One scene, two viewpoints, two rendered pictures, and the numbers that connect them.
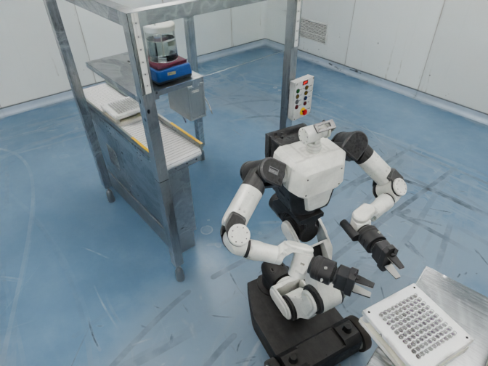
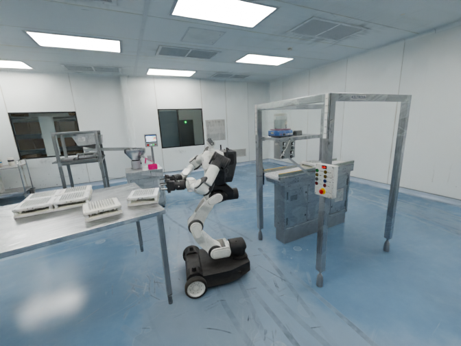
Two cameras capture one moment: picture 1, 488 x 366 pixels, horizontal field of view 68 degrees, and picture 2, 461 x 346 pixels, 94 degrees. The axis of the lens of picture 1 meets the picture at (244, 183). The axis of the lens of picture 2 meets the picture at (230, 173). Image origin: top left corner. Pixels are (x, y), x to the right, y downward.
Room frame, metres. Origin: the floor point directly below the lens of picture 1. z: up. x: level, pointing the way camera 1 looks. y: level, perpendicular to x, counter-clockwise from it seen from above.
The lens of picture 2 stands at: (1.84, -2.18, 1.53)
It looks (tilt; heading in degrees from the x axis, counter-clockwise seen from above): 13 degrees down; 104
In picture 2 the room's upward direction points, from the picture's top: 3 degrees counter-clockwise
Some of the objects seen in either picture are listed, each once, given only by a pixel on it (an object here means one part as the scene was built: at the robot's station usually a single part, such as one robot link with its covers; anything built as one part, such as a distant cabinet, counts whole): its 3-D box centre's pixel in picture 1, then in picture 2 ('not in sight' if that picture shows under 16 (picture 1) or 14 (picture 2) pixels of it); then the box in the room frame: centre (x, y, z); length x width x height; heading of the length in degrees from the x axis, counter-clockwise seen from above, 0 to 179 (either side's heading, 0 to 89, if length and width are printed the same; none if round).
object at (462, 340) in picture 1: (415, 325); (144, 193); (0.64, -0.56, 0.95); 0.25 x 0.24 x 0.02; 117
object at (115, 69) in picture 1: (141, 72); (289, 137); (1.93, 0.55, 1.33); 0.62 x 0.38 x 0.04; 40
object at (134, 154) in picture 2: not in sight; (139, 158); (-0.79, 1.39, 0.95); 0.49 x 0.36 x 0.37; 39
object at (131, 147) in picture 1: (130, 123); (311, 171); (2.23, 0.78, 0.85); 1.30 x 0.29 x 0.10; 40
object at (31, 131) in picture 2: not in sight; (49, 134); (-3.85, 2.15, 1.43); 1.32 x 0.01 x 1.11; 39
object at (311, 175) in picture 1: (301, 169); (219, 165); (1.26, -0.25, 1.15); 0.34 x 0.30 x 0.36; 117
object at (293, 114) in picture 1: (300, 97); (326, 180); (2.18, -0.37, 1.05); 0.17 x 0.06 x 0.26; 130
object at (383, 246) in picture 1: (380, 248); (174, 185); (0.92, -0.51, 1.02); 0.12 x 0.10 x 0.13; 19
